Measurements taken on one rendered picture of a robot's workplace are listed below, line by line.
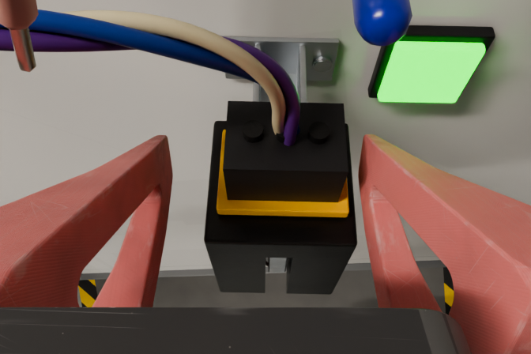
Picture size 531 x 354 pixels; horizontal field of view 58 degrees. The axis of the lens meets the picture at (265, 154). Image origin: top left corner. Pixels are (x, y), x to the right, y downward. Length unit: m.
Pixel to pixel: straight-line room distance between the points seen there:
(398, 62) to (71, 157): 0.19
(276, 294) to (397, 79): 1.29
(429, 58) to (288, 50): 0.05
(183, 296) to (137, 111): 1.32
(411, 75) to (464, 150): 0.09
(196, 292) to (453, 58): 1.37
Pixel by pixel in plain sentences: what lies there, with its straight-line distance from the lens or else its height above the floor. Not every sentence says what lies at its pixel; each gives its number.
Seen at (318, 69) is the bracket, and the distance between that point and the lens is 0.20.
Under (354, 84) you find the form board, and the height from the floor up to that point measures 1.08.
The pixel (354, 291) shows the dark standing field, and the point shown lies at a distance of 1.44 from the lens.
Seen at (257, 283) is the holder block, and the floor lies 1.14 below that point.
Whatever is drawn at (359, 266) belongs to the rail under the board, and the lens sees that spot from 0.47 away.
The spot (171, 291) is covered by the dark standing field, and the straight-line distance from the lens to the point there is 1.54.
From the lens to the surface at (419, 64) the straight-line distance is 0.20.
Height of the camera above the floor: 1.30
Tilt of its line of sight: 76 degrees down
